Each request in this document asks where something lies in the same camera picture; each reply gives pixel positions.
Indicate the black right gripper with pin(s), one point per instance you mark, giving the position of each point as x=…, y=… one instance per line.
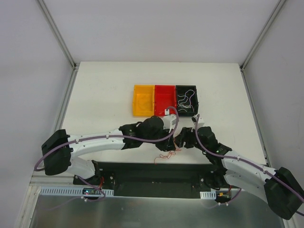
x=188, y=138

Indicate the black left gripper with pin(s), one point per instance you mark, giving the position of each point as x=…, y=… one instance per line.
x=167, y=144

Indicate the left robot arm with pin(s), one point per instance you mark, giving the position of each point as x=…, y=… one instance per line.
x=62, y=152

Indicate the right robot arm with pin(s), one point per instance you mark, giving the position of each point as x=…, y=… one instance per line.
x=277, y=187

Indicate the black plastic bin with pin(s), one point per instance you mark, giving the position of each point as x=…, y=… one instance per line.
x=187, y=100

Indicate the red plastic bin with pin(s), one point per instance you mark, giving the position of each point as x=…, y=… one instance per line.
x=164, y=96

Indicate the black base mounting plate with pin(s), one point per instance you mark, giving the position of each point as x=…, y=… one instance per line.
x=162, y=180

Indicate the yellow plastic bin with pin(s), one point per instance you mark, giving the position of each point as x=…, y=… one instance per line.
x=143, y=100

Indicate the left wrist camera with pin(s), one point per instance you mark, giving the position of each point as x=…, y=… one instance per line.
x=169, y=120

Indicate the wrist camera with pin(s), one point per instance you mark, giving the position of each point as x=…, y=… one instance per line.
x=169, y=120
x=198, y=121

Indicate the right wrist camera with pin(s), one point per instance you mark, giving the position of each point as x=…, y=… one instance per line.
x=198, y=121

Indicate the right white cable duct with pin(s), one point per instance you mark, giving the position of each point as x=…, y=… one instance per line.
x=208, y=195

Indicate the white cable duct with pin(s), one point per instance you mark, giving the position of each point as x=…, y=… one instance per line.
x=208, y=195
x=70, y=191

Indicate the right aluminium table rail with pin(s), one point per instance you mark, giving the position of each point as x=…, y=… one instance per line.
x=254, y=113

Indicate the aluminium table rail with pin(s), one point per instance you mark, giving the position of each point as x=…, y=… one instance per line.
x=254, y=113
x=39, y=179

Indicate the left white cable duct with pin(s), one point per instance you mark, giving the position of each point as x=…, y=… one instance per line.
x=70, y=191

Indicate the left aluminium table rail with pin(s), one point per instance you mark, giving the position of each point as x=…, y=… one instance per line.
x=39, y=179

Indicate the left aluminium frame post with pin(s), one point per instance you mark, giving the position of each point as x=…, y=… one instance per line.
x=55, y=30

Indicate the aluminium frame post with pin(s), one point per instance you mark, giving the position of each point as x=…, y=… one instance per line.
x=264, y=31
x=55, y=30

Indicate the right aluminium frame post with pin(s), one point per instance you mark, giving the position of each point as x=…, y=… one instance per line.
x=264, y=31

